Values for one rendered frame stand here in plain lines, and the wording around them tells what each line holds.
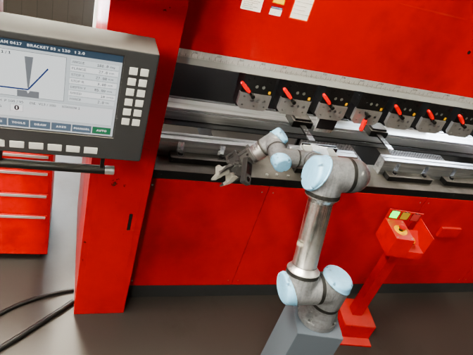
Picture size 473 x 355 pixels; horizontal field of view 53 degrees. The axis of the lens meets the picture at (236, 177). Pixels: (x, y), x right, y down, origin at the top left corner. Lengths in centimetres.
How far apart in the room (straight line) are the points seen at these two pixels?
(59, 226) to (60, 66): 183
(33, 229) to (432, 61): 215
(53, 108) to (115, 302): 140
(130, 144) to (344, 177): 67
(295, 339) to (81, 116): 108
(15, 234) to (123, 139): 137
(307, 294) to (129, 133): 79
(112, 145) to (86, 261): 97
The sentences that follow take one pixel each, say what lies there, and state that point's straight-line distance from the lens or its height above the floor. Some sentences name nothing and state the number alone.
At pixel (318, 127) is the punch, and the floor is 111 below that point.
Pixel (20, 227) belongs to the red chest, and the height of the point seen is 26.
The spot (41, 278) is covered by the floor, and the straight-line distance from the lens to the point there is 277.
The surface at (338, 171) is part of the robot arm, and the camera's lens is 150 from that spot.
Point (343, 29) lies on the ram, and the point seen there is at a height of 161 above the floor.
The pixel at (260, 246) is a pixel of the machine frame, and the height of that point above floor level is 42.
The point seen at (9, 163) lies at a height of 118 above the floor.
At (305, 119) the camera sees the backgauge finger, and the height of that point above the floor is 103.
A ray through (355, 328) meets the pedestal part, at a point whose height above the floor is 10.
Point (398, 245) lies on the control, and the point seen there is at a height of 74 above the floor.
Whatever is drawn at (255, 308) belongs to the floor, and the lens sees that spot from 285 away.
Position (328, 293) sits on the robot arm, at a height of 97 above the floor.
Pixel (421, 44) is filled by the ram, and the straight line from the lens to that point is 237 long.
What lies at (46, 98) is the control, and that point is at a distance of 139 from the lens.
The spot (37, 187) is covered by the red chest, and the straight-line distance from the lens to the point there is 248.
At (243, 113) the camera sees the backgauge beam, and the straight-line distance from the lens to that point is 252.
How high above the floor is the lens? 210
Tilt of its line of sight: 34 degrees down
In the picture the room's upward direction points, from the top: 19 degrees clockwise
